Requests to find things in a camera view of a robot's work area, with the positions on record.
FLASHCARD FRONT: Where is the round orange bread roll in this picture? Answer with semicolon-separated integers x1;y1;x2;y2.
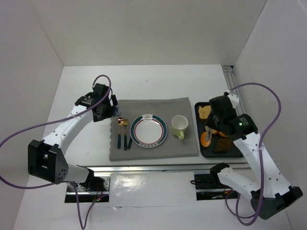
200;131;211;148

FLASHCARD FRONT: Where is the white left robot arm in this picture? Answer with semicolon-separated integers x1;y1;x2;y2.
28;83;120;190

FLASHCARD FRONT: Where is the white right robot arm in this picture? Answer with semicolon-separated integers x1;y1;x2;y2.
109;92;303;219

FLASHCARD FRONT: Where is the orange glazed donut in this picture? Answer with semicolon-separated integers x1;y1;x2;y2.
217;131;229;138

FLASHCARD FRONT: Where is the toast slice on tray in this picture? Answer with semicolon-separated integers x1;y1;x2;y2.
198;105;211;120

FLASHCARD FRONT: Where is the brown chocolate croissant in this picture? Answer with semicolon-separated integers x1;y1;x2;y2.
213;138;233;153

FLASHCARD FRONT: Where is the pale green mug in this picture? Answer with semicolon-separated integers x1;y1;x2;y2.
171;115;189;140

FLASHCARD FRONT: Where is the black food tray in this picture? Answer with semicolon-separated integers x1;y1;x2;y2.
194;102;243;158

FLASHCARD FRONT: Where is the white plate green red rim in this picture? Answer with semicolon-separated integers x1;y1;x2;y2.
130;114;168;148

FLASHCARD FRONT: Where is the grey cloth placemat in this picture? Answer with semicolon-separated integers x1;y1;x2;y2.
109;97;198;161

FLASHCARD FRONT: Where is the gold spoon green handle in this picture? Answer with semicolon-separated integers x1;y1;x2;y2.
117;117;124;149

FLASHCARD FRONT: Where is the gold fork green handle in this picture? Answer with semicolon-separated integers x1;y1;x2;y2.
123;119;129;150

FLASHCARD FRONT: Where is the gold knife green handle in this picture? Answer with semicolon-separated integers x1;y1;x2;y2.
127;137;132;150

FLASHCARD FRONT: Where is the aluminium rail right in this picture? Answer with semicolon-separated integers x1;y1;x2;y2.
222;66;245;115

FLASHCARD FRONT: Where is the aluminium rail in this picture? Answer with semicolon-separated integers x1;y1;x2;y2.
76;162;249;173
222;66;245;115

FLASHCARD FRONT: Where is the aluminium rail front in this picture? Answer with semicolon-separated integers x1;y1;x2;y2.
76;162;249;173

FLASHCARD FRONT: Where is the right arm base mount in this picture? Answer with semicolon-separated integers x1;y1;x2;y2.
190;174;237;201

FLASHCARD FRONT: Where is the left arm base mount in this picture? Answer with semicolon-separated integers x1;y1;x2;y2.
64;173;111;204

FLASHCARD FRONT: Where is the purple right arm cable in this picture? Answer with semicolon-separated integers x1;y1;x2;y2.
224;82;282;226

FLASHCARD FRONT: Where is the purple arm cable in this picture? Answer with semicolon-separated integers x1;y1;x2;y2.
0;74;113;230
224;82;282;226

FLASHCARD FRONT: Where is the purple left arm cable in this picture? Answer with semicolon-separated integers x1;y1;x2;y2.
0;74;113;230

